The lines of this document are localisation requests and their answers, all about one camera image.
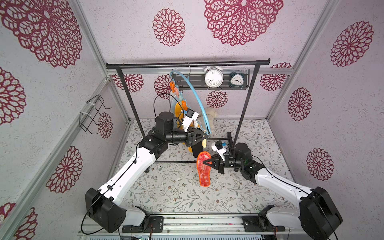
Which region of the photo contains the black insole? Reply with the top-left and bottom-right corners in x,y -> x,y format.
191,142 -> 204,158

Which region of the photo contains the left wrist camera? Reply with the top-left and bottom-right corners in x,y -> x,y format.
182,109 -> 199,132

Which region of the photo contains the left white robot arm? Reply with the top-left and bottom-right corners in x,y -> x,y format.
85,110 -> 208,233

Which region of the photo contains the white alarm clock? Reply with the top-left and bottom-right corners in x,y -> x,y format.
204,67 -> 224,88

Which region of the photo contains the red gel insole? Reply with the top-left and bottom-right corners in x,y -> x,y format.
197,152 -> 211,187

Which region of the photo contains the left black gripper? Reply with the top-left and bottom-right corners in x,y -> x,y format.
165,126 -> 208,147

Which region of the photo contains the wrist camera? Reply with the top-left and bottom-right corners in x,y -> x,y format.
182,109 -> 199,132
211,141 -> 229,161

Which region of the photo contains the hanging orange insole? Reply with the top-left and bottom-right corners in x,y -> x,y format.
170,95 -> 187,146

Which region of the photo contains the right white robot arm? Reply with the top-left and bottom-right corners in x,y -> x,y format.
202,141 -> 343,240

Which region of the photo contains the black wire wall basket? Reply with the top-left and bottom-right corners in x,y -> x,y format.
79,94 -> 111,135

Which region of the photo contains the blue round clip hanger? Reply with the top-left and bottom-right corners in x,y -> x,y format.
169,70 -> 212,135

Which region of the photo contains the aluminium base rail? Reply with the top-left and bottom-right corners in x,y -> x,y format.
77,214 -> 308,240

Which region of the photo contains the black metal clothes rack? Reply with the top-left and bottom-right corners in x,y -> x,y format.
106,59 -> 271,158

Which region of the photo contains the green alarm clock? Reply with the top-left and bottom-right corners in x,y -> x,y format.
229,72 -> 246,88

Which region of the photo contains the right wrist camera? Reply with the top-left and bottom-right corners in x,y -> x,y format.
211,141 -> 229,161

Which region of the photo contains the cream plush toy dog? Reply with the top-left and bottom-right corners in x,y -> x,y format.
205,107 -> 219,129

